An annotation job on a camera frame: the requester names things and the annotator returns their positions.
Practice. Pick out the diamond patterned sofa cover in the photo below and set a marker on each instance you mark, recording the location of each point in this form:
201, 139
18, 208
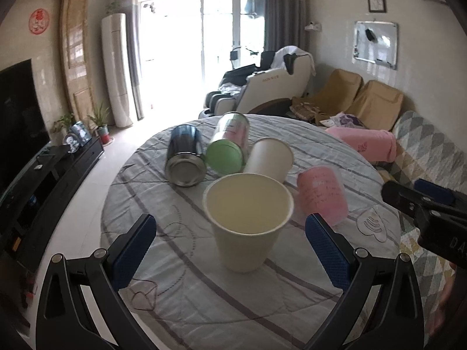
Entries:
427, 146

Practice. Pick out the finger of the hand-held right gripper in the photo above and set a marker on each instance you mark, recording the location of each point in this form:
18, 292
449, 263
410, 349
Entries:
401, 195
434, 191

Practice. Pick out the black television cabinet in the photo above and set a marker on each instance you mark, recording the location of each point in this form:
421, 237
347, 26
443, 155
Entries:
47, 186

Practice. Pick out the small clear plastic cup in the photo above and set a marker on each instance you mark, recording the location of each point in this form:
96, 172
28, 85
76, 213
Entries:
143, 294

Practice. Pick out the wall whiteboard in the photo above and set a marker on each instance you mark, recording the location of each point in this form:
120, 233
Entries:
375, 43

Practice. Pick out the purple floral cloth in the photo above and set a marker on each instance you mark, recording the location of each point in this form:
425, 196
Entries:
344, 119

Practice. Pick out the pink plastic cup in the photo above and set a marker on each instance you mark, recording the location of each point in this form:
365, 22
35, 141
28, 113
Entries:
323, 195

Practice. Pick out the brown sofa cushion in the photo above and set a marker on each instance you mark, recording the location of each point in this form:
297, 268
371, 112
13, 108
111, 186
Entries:
375, 104
334, 93

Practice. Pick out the white wall shelf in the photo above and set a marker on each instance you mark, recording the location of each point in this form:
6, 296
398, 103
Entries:
313, 26

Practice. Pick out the white standing air conditioner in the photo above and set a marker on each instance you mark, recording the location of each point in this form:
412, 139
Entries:
118, 69

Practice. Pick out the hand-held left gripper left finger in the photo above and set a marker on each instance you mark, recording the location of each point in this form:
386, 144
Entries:
133, 252

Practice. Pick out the small green potted plant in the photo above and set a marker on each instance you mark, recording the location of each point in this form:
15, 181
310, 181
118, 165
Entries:
64, 122

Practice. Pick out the black television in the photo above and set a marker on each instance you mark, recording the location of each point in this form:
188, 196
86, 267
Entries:
18, 124

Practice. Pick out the cream paper cup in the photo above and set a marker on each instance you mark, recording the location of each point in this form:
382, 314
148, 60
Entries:
242, 222

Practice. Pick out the grey curtain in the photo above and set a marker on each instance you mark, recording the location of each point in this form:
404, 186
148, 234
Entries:
284, 9
129, 47

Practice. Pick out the potted plant in red pot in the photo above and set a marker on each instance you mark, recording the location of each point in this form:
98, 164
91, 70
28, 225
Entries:
100, 122

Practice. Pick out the blue photo frame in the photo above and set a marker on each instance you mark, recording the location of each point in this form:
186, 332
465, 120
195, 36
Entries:
82, 131

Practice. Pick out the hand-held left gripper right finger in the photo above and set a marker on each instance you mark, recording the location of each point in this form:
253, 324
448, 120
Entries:
328, 252

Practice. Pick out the grey striped tablecloth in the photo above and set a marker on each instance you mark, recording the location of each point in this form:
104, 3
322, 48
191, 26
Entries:
175, 211

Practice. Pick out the clear cup with green lid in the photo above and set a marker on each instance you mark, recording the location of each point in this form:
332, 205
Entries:
226, 146

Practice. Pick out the white paper cup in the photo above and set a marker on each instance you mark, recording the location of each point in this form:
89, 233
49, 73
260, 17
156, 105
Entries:
268, 158

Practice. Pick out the beige massage chair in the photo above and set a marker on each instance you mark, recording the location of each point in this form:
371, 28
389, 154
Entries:
262, 87

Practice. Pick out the pink blanket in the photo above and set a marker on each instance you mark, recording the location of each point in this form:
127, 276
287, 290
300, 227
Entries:
368, 144

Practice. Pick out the blue metal cup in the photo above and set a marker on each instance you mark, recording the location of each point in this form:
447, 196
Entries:
184, 160

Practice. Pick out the clear heart-shaped plastic lid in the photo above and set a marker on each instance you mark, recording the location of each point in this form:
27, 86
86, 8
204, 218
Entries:
372, 224

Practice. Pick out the red round wall decoration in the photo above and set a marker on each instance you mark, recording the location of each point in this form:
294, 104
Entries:
37, 21

